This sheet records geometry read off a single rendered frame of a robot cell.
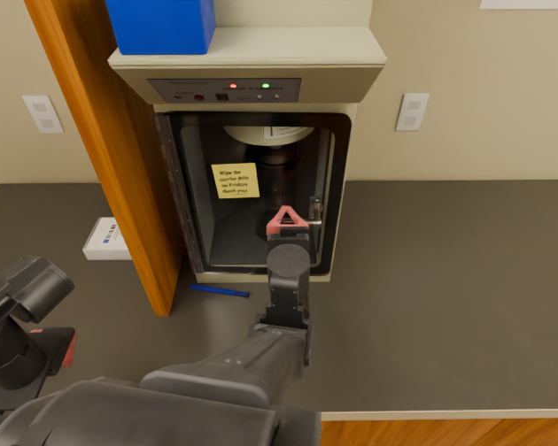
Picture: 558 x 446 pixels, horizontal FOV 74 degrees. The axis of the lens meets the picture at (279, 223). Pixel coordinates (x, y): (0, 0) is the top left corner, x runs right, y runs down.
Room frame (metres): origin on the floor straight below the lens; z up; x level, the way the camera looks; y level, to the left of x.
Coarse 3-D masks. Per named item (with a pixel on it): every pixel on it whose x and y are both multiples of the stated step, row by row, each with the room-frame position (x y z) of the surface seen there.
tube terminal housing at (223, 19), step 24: (216, 0) 0.55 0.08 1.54; (240, 0) 0.55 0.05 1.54; (264, 0) 0.55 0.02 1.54; (288, 0) 0.55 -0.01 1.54; (312, 0) 0.55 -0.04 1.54; (336, 0) 0.55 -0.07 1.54; (360, 0) 0.55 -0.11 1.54; (216, 24) 0.55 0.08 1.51; (240, 24) 0.55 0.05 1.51; (264, 24) 0.55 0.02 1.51; (288, 24) 0.55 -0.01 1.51; (312, 24) 0.55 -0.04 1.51; (336, 24) 0.55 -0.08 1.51; (360, 24) 0.55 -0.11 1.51
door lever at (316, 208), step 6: (312, 204) 0.53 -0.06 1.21; (318, 204) 0.53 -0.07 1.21; (312, 210) 0.53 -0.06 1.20; (318, 210) 0.52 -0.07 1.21; (318, 216) 0.50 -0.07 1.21; (282, 222) 0.48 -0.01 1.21; (288, 222) 0.48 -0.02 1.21; (294, 222) 0.48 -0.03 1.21; (306, 222) 0.48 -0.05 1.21; (312, 222) 0.48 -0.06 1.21; (318, 222) 0.48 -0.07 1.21; (318, 228) 0.48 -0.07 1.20
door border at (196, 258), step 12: (168, 120) 0.53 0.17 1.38; (168, 132) 0.53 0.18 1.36; (168, 144) 0.53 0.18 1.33; (168, 156) 0.53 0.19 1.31; (168, 168) 0.53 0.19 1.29; (180, 168) 0.53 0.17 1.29; (180, 180) 0.53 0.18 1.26; (180, 192) 0.53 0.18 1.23; (180, 204) 0.53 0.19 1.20; (192, 228) 0.53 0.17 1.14; (192, 240) 0.53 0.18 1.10; (192, 252) 0.53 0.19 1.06; (192, 264) 0.53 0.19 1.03
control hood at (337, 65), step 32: (224, 32) 0.52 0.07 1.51; (256, 32) 0.52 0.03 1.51; (288, 32) 0.52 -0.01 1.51; (320, 32) 0.52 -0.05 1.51; (352, 32) 0.52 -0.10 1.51; (128, 64) 0.43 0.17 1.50; (160, 64) 0.43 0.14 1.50; (192, 64) 0.43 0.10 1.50; (224, 64) 0.43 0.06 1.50; (256, 64) 0.43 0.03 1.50; (288, 64) 0.43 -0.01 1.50; (320, 64) 0.44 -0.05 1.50; (352, 64) 0.44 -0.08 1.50; (384, 64) 0.44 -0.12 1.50; (160, 96) 0.50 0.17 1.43; (320, 96) 0.50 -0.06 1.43; (352, 96) 0.51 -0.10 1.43
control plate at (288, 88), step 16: (160, 80) 0.46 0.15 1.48; (176, 80) 0.46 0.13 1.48; (192, 80) 0.46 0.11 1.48; (208, 80) 0.46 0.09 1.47; (224, 80) 0.46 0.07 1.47; (240, 80) 0.46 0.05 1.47; (256, 80) 0.46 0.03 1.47; (272, 80) 0.46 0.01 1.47; (288, 80) 0.46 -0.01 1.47; (192, 96) 0.50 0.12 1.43; (208, 96) 0.50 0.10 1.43; (256, 96) 0.50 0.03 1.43; (272, 96) 0.50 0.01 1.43; (288, 96) 0.50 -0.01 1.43
